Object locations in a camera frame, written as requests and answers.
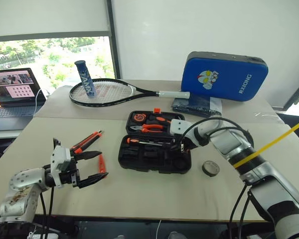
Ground orange black handled screwdriver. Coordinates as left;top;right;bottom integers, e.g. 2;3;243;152
126;137;175;146

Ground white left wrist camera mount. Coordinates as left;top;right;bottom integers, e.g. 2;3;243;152
50;145;72;187

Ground blue cartoon print case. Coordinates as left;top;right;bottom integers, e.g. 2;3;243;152
180;51;269;102

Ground orange handled pliers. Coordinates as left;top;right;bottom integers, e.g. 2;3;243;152
129;123;165;134

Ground dark blue packaged cloth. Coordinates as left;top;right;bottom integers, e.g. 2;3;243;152
171;96;223;118

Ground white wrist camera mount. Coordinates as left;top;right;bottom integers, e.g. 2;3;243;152
169;119;202;150
50;145;72;187

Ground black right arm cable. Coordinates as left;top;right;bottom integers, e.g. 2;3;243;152
180;117;277;239

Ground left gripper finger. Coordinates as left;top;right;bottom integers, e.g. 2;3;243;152
78;172;109;189
76;150;103;162

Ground black tennis racket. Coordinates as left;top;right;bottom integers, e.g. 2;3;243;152
69;78;191;108

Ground blue printed tube can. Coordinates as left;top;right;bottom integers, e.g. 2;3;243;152
74;60;97;99

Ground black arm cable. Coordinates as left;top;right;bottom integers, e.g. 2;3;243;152
38;137;63;239
180;117;277;239

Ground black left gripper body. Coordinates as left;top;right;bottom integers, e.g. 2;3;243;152
55;151;81;189

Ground orange black utility knife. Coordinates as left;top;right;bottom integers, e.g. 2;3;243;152
70;130;104;153

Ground dark open laptop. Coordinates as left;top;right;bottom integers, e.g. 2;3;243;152
0;67;47;131

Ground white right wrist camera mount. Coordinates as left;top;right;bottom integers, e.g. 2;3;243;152
169;119;202;150

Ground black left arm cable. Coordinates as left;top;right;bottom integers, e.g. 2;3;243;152
38;137;63;239

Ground orange black handled tool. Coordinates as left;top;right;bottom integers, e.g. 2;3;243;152
148;115;172;125

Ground dark window frame post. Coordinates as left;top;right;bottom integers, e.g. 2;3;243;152
106;0;122;80

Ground white laptop cable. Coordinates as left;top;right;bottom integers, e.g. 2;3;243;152
33;88;50;118

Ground white roller blind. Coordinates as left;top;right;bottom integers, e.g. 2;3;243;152
0;0;110;38

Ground yellow zip tie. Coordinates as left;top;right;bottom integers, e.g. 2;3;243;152
233;120;299;169

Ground black plastic tool case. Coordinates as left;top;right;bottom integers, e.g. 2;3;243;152
118;111;192;175

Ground small orange tester screwdriver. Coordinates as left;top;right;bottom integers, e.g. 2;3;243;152
97;153;108;175

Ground dark slanted window frame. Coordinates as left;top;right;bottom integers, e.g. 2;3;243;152
284;74;299;112

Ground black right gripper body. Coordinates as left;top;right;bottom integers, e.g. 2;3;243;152
174;135;191;153

